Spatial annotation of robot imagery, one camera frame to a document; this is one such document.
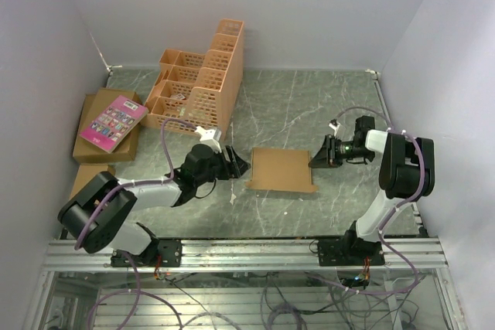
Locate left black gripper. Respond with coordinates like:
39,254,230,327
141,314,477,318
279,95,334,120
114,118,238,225
195,145,251,186

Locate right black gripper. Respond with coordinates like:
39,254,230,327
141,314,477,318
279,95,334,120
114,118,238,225
309,134,373,168

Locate brown cardboard box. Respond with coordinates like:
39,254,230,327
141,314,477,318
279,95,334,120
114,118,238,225
245,147,318,193

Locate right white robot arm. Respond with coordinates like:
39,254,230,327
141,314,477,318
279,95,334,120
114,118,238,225
309,116,435,267

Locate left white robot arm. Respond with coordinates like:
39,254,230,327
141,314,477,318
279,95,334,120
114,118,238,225
57,144,251,267

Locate small closed cardboard box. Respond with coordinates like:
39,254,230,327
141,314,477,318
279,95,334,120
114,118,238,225
69,164,116,199

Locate large closed cardboard box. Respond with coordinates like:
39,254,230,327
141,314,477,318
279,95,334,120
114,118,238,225
73,88,145,164

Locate orange plastic organizer rack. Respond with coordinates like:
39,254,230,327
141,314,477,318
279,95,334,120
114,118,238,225
142,19,244,136

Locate pink book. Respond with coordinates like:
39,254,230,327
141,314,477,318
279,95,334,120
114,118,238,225
80,94,149,153

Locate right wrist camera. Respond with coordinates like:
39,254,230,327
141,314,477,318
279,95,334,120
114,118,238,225
329,119,344,138

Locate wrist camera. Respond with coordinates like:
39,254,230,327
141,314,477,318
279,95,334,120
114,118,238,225
329,119,344,138
195,126,222,153

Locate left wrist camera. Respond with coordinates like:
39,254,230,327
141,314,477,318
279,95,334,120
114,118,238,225
195,126,222,153

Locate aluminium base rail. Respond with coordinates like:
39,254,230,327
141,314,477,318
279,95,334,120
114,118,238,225
42,238,448,273

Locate tangled floor cables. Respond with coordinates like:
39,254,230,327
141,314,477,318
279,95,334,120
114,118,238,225
88,267,426,330

